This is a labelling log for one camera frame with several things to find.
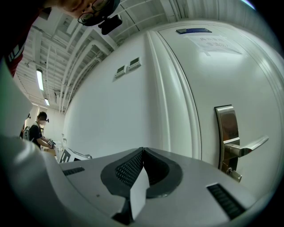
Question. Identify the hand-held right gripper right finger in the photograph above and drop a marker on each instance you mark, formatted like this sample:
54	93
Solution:
188	199

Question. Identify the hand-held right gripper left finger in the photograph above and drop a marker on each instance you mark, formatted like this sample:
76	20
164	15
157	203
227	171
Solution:
88	188

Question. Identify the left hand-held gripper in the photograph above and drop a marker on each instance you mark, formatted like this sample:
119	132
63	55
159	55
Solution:
66	156

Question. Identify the long ceiling light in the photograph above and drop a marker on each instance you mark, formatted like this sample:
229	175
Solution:
40	79
46	102

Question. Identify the white door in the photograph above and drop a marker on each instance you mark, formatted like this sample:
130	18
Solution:
233	88

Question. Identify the red shirt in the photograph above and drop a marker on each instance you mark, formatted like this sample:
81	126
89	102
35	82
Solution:
17	40

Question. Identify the black glasses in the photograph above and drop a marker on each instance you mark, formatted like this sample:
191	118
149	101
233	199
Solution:
93	11

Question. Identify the person's face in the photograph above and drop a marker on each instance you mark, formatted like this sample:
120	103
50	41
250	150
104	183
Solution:
77	6

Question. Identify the white paper sign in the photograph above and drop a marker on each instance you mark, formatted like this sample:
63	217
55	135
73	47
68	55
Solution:
213	45

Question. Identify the blue door plate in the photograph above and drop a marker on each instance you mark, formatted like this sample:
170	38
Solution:
193	30

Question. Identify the white wall thermostat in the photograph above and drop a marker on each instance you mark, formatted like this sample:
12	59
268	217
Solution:
120	71
134	64

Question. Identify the white door frame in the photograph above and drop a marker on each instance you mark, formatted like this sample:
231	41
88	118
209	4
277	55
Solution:
173	99

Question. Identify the black head camera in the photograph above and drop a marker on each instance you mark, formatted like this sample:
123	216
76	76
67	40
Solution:
111	24

